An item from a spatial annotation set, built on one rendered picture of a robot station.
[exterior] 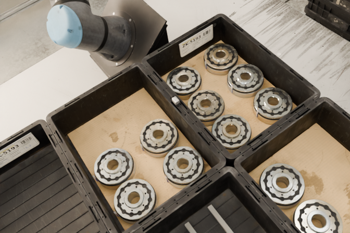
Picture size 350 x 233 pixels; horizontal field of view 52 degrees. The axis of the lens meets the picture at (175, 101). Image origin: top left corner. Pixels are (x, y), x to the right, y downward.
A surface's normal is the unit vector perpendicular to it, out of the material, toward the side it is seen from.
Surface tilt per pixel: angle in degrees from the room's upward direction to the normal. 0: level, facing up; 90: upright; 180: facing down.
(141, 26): 43
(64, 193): 0
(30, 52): 0
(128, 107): 0
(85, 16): 53
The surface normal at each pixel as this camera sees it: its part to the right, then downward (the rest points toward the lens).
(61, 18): -0.59, 0.08
